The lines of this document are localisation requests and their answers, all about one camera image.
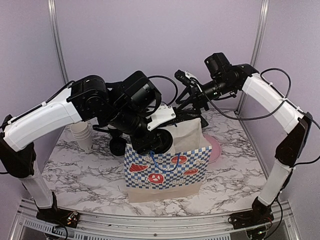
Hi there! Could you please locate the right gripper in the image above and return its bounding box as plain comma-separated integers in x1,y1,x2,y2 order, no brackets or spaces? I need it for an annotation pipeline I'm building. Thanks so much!
175,76,235,115

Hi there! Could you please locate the pink plate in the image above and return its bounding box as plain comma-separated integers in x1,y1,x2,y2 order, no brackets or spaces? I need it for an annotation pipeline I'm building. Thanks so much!
203,134,222,164

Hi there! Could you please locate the checkered paper bag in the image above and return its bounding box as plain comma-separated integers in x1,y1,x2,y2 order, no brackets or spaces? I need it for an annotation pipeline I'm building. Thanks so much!
124,118,212,203

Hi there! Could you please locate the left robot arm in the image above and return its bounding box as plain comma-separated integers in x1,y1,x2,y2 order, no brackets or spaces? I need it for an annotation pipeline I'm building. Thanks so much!
0,71,162,223

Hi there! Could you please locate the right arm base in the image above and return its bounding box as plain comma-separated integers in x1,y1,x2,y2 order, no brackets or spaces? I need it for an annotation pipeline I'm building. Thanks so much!
228,209,275,230

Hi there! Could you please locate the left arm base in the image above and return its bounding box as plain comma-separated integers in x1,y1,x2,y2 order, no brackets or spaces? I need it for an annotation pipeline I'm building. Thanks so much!
36,191,80,228

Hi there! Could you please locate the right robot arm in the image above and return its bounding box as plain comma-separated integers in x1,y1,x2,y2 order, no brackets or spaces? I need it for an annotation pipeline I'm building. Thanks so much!
174,52,313,224

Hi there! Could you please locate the black patterned square plate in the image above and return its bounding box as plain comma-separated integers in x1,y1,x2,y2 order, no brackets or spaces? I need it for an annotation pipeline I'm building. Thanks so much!
172,108,209,128

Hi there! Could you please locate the stack of black lids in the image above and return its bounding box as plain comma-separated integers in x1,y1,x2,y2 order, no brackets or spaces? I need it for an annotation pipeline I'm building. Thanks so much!
109,137,127,157

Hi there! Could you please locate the stack of white paper cups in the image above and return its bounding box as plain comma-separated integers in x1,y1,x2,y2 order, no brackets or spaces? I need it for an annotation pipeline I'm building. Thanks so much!
70,121,93,153

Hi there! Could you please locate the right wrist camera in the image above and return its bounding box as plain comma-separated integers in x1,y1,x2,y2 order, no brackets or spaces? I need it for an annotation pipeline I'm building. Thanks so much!
174,69,199,87

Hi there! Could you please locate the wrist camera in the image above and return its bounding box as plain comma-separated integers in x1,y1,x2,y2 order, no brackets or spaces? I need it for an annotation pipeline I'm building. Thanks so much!
174,69,199,87
147,105,176,131

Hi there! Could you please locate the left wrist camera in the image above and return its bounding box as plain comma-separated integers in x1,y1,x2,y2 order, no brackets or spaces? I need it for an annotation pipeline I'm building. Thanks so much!
147,105,176,131

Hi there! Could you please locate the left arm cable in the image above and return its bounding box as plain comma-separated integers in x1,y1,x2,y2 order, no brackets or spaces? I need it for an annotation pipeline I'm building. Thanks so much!
149,75,180,106

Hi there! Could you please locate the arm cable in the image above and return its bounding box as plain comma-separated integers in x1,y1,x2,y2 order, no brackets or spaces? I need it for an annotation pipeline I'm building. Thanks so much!
149,75,180,106
194,67,292,122

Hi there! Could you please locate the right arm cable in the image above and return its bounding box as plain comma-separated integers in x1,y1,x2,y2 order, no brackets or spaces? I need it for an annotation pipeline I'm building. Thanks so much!
194,67,292,122

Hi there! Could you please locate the right aluminium post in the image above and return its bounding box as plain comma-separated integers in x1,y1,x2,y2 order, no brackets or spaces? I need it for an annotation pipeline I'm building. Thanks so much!
250,0,270,67

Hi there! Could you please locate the aluminium post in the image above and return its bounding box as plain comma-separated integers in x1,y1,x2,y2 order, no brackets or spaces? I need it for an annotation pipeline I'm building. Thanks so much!
250,0,270,67
47,0,69,84

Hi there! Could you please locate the left aluminium post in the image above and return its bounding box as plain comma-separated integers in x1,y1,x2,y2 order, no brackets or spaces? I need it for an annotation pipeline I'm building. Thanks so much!
47,0,69,84

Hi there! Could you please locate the aluminium front rail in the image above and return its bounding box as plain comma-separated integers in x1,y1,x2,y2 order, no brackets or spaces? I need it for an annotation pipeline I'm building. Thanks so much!
8,199,301,240

